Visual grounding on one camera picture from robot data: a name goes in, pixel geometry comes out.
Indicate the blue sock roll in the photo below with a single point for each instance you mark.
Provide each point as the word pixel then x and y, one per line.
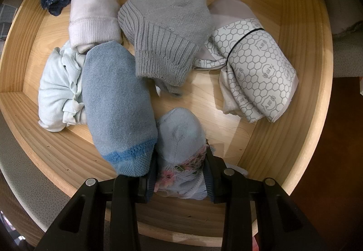
pixel 116 103

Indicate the white sock roll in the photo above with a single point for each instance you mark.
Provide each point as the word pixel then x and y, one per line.
pixel 93 13

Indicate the honeycomb pattern white sock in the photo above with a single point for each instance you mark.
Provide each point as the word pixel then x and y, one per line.
pixel 255 69

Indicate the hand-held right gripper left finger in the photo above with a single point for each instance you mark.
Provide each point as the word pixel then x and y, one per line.
pixel 151 183

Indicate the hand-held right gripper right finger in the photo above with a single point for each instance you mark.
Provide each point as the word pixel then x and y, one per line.
pixel 209 180

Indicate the grey sock roll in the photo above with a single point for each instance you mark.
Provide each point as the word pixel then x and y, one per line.
pixel 164 27

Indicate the wooden drawer with white front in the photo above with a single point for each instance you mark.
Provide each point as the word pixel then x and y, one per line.
pixel 204 89

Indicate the pale blue underwear bundle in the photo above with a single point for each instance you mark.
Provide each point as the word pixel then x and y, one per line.
pixel 56 83

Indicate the light blue sock with pink fray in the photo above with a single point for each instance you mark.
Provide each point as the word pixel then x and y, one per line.
pixel 178 134

